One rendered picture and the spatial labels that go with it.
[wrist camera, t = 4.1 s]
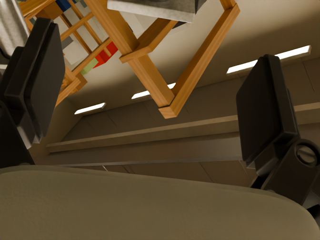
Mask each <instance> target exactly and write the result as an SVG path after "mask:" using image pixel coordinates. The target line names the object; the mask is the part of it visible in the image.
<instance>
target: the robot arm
mask: <svg viewBox="0 0 320 240"><path fill-rule="evenodd" d="M64 76H65V62H64V56H63V50H62V44H61V39H60V31H59V26H58V24H57V23H54V21H53V19H48V18H42V17H37V19H36V21H35V23H34V26H33V28H32V30H31V33H30V35H29V37H28V40H27V42H26V44H25V47H21V46H17V47H16V48H15V50H14V52H13V54H12V56H11V59H10V61H9V63H8V65H7V67H6V69H5V71H4V74H3V76H2V78H1V80H0V240H320V148H319V146H317V145H316V144H315V143H314V142H312V141H310V140H307V139H302V138H301V136H300V130H299V127H298V123H297V119H296V114H295V110H294V107H293V102H292V98H291V94H290V90H289V88H288V87H287V86H286V82H285V78H284V74H283V70H282V65H281V61H280V58H279V56H275V55H269V54H265V55H264V56H263V57H259V59H258V60H257V62H256V63H255V65H254V66H253V68H252V70H251V71H250V73H249V74H248V76H247V77H246V79H245V81H244V82H243V84H242V85H241V87H240V89H239V90H238V92H237V94H236V106H237V115H238V124H239V132H240V144H241V153H242V159H243V161H245V162H246V168H250V169H255V170H256V173H257V175H256V177H255V178H254V180H253V181H252V183H251V184H250V186H249V187H242V186H234V185H226V184H218V183H209V182H201V181H193V180H182V179H173V178H165V177H156V176H147V175H138V174H129V173H120V172H111V171H102V170H89V169H81V168H70V167H59V166H47V165H35V163H34V161H33V159H32V157H31V155H30V153H29V151H28V148H30V147H32V144H33V143H40V140H41V138H42V137H46V135H47V132H48V129H49V125H50V121H51V118H52V115H53V112H54V109H55V105H56V102H57V99H58V96H59V92H60V89H61V86H62V82H63V79H64Z"/></svg>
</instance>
